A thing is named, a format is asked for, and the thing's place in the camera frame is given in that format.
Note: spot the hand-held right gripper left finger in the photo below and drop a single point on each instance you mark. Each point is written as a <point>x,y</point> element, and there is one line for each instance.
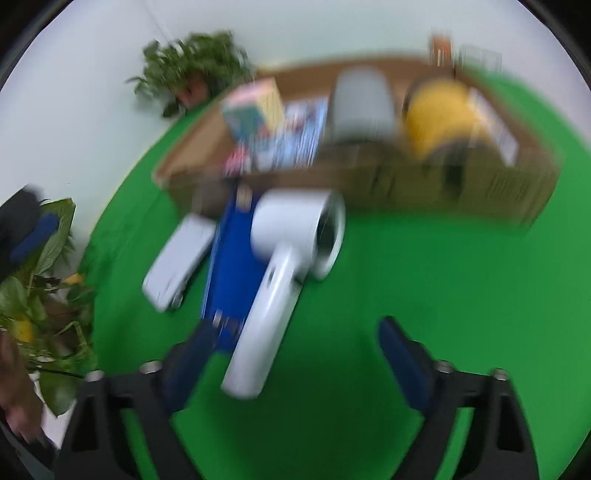
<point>184,367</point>

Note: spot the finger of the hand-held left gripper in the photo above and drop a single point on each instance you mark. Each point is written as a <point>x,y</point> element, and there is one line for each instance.
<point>34,237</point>

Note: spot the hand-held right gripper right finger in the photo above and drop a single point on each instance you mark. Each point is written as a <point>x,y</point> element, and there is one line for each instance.
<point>406,364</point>

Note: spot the white hair dryer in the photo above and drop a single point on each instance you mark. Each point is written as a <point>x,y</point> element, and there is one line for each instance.
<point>281,230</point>

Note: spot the cardboard box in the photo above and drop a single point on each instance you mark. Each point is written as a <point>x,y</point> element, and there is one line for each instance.
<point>415,189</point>

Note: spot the yellow label jar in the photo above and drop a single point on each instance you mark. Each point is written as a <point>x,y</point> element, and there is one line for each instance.
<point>438,115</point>

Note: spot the pastel puzzle cube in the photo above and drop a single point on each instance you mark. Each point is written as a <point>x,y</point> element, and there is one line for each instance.
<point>251,110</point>

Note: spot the silver metal can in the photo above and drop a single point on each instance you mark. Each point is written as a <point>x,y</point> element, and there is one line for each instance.
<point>362,106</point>

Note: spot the person's left hand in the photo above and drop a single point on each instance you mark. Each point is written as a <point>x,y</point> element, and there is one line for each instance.
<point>16,392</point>

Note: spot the large leafy plant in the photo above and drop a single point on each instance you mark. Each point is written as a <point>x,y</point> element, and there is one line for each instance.
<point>46,314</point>

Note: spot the green table cloth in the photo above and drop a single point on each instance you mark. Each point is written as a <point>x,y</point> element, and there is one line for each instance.
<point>415,277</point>

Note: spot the small white device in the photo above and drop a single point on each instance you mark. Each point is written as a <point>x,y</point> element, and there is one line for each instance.
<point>178,263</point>

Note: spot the blue board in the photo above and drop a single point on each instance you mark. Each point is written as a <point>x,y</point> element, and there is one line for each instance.
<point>233,272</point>

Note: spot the small potted plant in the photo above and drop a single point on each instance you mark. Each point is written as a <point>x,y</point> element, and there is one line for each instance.
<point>198,60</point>

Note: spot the colourful printed box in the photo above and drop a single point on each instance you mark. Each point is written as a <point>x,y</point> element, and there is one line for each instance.
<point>295,138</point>

